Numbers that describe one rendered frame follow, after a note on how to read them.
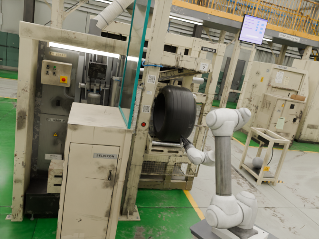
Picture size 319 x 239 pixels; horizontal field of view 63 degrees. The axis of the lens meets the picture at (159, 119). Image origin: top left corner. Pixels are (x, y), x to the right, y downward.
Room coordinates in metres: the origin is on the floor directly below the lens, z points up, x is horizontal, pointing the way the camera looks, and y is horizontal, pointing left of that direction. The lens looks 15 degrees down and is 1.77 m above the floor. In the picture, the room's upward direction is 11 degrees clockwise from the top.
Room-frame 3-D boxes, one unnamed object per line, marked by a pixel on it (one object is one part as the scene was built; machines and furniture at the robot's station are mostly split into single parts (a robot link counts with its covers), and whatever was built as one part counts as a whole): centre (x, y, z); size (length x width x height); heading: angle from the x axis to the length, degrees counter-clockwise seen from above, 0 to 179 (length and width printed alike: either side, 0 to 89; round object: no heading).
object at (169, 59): (2.91, -0.11, 1.71); 0.61 x 0.25 x 0.15; 107
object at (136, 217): (2.49, 0.16, 0.02); 0.27 x 0.27 x 0.04; 17
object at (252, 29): (6.12, -1.66, 2.60); 0.60 x 0.05 x 0.55; 108
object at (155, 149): (2.45, -0.12, 0.83); 0.36 x 0.09 x 0.06; 107
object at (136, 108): (2.44, 0.24, 1.19); 0.05 x 0.04 x 0.48; 17
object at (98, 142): (1.76, 0.42, 0.63); 0.56 x 0.41 x 1.27; 17
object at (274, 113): (6.50, -2.95, 0.62); 0.91 x 0.58 x 1.25; 108
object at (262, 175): (4.19, -1.84, 0.40); 0.60 x 0.35 x 0.80; 18
